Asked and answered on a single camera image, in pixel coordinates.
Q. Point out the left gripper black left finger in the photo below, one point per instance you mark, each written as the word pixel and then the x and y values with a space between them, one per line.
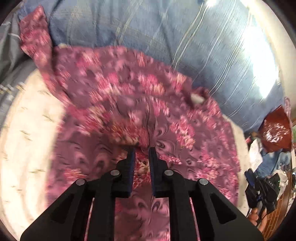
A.
pixel 86 210

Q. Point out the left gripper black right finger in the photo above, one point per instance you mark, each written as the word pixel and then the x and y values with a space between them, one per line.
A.
pixel 198 211

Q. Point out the purple floral shirt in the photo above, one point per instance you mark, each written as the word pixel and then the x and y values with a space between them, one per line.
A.
pixel 116 98

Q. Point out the person's right hand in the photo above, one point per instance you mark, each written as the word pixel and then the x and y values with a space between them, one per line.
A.
pixel 253 218

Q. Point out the blue denim garment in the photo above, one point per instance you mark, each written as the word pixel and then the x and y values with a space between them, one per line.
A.
pixel 271 162

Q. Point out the white paper sheet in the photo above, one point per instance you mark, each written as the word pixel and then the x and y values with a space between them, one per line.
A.
pixel 254 153

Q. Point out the red plastic bag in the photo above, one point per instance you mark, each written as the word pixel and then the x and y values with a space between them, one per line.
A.
pixel 275 132

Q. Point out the cream leaf-print bed sheet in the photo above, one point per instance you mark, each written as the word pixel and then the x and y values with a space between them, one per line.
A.
pixel 27 140

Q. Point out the blue plaid quilt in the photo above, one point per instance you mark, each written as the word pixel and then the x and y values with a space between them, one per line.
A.
pixel 219 44

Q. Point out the grey star-print pillow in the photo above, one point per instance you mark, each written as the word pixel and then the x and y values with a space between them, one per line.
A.
pixel 16 66

